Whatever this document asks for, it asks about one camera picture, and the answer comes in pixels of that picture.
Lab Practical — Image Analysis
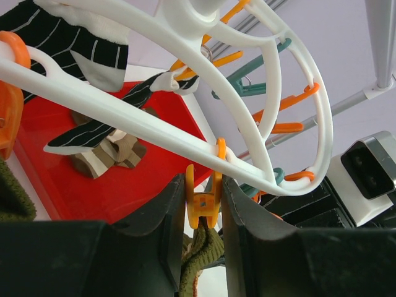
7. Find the brown beige striped sock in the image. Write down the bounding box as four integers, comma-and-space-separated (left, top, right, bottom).
69, 129, 147, 179

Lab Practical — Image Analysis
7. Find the red plastic tray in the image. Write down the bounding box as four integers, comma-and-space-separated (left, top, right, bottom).
12, 80, 214, 224

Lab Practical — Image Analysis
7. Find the teal clothes peg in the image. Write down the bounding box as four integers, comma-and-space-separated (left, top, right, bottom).
212, 37, 293, 100

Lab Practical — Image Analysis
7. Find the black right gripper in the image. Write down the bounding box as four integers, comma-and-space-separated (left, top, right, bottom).
260, 179, 355, 228

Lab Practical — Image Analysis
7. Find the white round clip hanger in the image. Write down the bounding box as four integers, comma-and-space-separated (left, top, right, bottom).
0, 0, 334, 197

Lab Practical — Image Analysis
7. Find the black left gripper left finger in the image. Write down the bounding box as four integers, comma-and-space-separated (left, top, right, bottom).
1, 174, 185, 296

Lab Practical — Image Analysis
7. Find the olive green striped sock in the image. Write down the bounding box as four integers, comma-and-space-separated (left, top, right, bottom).
1, 158, 37, 222

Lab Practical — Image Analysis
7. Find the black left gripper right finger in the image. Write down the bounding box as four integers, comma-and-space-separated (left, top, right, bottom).
222, 177, 395, 296

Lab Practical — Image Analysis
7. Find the orange clothes peg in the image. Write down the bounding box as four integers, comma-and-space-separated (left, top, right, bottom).
184, 137, 227, 230

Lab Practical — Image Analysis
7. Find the orange peg at left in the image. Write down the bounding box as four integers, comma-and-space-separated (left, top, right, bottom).
1, 31, 31, 160

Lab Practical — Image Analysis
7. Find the black white striped sock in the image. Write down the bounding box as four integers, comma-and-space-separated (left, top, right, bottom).
1, 1, 199, 155

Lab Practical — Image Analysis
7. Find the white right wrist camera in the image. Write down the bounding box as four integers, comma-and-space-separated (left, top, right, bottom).
326, 131, 395, 228

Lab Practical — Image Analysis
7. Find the white metal drying rack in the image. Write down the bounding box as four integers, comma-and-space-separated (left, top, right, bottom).
204, 0, 396, 160

